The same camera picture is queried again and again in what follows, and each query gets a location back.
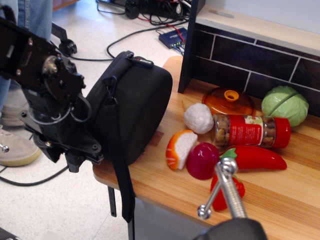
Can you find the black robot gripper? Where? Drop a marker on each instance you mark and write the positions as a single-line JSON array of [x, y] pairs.
[[58, 124]]

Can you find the black zipper bag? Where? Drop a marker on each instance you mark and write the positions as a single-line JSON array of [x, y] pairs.
[[128, 103]]

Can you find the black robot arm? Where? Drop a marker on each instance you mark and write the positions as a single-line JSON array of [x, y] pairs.
[[31, 61]]

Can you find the black table leg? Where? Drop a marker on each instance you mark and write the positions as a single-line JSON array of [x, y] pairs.
[[112, 201]]

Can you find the beige sneaker lower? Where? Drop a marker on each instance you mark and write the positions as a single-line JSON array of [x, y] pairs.
[[15, 150]]

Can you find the beige sneaker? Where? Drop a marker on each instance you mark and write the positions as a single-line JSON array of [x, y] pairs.
[[15, 150], [12, 103]]

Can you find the beige sneaker upper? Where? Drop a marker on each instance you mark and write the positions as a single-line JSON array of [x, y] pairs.
[[12, 103]]

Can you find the toy shrimp sushi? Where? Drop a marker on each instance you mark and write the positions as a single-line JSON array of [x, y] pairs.
[[178, 148]]

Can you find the black chair caster leg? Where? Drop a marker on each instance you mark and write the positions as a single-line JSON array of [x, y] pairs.
[[66, 46]]

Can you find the toy ice cream cone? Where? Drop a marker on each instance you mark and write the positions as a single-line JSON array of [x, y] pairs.
[[186, 103]]

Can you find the purple toy onion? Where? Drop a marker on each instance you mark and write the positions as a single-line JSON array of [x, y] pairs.
[[201, 161]]

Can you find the white toy garlic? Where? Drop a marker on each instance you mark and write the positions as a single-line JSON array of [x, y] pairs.
[[198, 118]]

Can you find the person right leg jeans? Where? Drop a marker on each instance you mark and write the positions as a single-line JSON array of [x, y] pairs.
[[33, 15]]

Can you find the red toy strawberry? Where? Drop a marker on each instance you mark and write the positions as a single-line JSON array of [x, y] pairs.
[[219, 204]]

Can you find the nut jar red lid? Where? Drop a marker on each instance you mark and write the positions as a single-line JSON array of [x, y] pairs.
[[263, 131]]

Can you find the orange glass pot lid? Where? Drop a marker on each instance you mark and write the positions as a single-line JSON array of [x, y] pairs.
[[222, 100]]

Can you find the red toy chili pepper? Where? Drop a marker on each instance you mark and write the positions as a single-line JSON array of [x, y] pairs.
[[254, 157]]

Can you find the black clamp base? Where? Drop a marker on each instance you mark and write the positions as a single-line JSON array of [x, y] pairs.
[[235, 229]]

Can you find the dark brick backsplash shelf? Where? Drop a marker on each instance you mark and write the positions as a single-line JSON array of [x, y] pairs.
[[254, 46]]

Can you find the green toy cabbage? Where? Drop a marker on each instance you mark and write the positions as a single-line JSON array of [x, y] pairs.
[[285, 102]]

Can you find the blue network switch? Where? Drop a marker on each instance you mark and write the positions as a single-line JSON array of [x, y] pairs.
[[174, 38]]

